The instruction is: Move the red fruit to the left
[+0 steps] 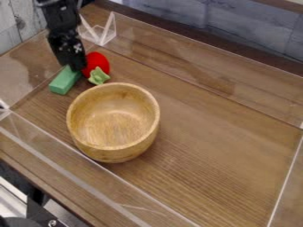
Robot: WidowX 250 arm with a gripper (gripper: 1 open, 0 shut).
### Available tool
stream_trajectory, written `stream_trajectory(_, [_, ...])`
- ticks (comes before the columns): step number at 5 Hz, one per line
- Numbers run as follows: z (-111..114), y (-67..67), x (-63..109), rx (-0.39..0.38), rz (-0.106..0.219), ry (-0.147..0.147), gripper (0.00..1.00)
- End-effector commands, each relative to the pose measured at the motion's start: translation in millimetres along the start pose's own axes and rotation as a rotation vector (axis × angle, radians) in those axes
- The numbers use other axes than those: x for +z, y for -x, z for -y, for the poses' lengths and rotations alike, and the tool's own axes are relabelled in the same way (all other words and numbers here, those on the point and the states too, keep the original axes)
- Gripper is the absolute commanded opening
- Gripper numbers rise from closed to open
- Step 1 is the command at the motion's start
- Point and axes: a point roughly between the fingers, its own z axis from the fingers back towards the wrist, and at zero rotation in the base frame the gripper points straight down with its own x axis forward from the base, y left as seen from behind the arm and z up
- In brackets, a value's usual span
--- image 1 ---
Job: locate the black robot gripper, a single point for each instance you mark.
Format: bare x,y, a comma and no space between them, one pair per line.
68,48

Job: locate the green mat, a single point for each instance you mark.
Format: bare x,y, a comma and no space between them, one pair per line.
64,81

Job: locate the red plush fruit green stem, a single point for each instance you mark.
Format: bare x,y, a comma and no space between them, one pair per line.
96,71

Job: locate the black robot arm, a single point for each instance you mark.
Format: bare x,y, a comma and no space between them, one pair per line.
63,20

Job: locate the light wooden bowl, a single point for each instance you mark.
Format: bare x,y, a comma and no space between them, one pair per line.
113,120

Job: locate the clear acrylic tray enclosure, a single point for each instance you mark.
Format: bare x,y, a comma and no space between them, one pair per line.
188,141

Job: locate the black metal bracket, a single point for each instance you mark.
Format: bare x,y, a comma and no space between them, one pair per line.
37,214

